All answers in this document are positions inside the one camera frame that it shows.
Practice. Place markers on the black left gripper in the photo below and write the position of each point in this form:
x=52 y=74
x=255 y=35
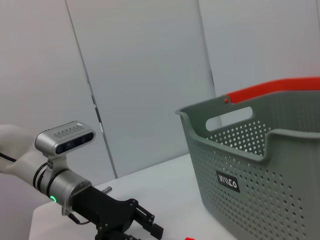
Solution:
x=107 y=212

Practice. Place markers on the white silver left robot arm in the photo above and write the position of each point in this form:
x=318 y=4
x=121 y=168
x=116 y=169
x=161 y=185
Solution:
x=20 y=162

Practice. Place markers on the grey-green perforated storage bin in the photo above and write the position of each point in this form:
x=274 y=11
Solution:
x=262 y=200

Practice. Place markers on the red square toy brick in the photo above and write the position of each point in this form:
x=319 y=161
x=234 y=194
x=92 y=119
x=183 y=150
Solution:
x=189 y=238

